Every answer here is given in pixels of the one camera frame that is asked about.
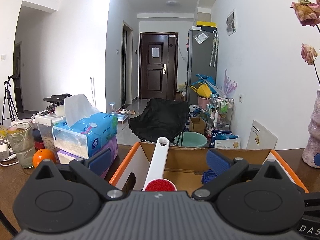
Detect clear snack jar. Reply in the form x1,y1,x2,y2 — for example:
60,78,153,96
35,114,60,156

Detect glass cup with straw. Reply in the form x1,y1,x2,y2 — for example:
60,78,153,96
5,122,36,169

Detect dried pink roses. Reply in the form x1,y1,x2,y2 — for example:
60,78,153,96
290,0,320,87

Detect blue bottle cap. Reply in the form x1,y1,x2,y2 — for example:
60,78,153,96
201,169,217,184

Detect grey refrigerator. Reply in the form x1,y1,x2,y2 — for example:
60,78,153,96
186,26,217,105

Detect pink textured vase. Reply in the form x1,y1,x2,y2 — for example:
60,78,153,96
302,90,320,169

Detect blue tissue pack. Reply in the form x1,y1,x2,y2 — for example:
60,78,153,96
52,94,118,159

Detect black camera tripod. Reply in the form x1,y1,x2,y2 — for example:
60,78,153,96
1,76,18,125

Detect purple tissue pack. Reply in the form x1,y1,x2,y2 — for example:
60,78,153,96
56,135,119,178

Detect dark brown door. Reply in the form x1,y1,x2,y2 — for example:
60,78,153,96
139,32,178,100

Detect white charger with cable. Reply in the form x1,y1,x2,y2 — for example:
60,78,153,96
1,144,19,167

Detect red cardboard box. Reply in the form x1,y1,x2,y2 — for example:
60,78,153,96
106,142,308,194

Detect metal rolling cart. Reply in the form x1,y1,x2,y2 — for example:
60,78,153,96
209,97,234,131

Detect green plastic basin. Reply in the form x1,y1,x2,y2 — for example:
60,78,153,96
174,131,208,148

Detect orange fruit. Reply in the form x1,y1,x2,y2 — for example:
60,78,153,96
32,148,56,168

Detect black folding chair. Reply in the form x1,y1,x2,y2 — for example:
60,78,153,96
128,98,190,144

